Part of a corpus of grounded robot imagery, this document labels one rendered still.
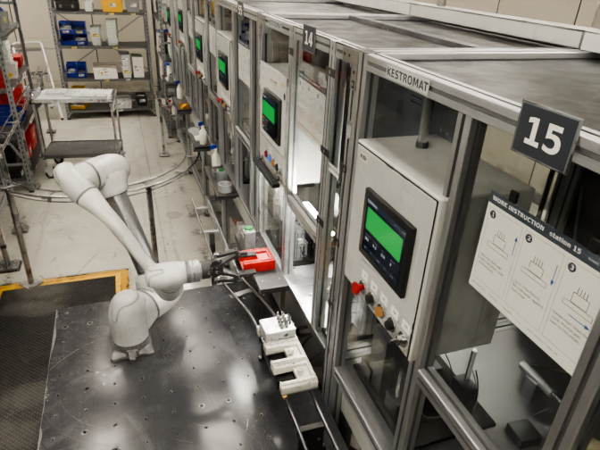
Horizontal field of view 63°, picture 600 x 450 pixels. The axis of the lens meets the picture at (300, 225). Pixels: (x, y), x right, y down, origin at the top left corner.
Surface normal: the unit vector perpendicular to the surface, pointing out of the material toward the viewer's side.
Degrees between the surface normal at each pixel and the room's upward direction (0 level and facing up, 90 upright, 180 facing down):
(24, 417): 0
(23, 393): 0
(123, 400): 0
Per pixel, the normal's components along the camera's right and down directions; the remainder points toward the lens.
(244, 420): 0.04, -0.88
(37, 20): 0.33, 0.45
